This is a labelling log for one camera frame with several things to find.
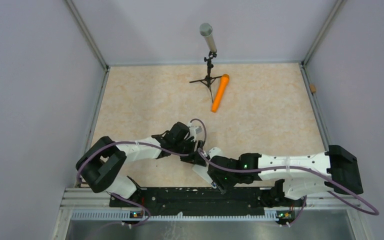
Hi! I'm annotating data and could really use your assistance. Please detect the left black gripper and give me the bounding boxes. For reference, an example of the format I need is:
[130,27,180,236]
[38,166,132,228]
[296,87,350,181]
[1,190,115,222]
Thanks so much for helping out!
[173,138,207,167]

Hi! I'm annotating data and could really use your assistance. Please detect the white remote control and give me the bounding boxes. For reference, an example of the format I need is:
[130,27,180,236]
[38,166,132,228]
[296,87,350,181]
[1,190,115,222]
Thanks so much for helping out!
[192,165,217,189]

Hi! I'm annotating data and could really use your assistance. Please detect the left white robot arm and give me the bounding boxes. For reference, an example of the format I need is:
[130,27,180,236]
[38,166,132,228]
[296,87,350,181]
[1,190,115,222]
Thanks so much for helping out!
[75,120,207,207]

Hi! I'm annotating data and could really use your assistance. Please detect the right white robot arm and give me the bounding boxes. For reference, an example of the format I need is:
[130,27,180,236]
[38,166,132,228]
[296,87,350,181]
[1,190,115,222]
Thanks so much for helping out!
[198,145,364,206]

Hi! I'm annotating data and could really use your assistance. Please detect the black tripod mic stand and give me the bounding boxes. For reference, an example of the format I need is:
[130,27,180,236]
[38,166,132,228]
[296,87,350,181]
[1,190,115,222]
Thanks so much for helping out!
[189,51,221,103]

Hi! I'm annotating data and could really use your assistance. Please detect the orange microphone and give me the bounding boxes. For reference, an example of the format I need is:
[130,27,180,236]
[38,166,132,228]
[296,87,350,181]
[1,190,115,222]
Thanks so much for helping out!
[211,74,230,113]

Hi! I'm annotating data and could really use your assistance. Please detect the grey microphone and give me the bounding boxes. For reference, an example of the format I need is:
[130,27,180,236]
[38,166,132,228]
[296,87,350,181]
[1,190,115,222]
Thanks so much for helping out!
[199,22,217,54]

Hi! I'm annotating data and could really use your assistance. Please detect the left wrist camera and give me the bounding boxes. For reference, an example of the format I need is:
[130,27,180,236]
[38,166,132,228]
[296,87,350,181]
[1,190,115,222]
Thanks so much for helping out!
[187,122,204,138]

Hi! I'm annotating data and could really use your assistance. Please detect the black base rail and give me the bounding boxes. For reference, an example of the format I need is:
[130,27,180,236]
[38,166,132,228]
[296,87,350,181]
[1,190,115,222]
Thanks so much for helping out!
[109,187,279,218]

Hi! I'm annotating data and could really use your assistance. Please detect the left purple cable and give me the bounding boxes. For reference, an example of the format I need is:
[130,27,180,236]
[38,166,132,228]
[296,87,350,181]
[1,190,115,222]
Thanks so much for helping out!
[76,118,208,228]

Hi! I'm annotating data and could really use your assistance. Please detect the purple cable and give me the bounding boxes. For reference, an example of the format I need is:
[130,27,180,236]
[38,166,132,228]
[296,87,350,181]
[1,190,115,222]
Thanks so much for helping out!
[76,118,208,228]
[196,148,380,217]

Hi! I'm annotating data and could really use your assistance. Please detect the white cable duct strip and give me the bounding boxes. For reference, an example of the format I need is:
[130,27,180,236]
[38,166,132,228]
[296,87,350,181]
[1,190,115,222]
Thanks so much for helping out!
[70,209,279,222]

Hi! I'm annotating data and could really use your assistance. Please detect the small tan wall knob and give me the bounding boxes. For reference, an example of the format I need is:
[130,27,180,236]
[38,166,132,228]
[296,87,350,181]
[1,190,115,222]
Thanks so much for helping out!
[308,83,317,94]

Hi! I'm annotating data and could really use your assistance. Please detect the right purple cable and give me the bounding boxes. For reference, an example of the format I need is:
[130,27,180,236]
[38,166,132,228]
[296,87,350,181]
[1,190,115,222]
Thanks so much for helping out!
[196,148,380,217]

